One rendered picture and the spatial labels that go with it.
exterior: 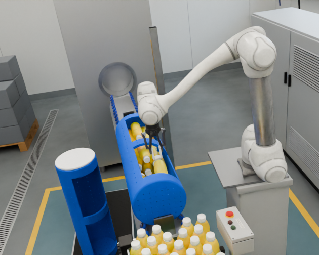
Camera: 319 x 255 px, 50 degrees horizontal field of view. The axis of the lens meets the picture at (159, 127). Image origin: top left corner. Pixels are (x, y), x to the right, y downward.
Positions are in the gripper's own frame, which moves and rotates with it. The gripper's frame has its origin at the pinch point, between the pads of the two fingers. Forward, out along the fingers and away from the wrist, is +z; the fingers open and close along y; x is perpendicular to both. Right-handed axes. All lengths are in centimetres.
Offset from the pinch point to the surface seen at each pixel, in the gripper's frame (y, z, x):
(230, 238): -19, 14, 59
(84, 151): 44, 20, -58
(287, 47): -160, -1, -140
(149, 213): 11.5, 19.0, 25.3
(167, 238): 7, 14, 51
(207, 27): -188, 33, -464
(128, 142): 13.2, 2.5, -23.5
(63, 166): 58, 20, -43
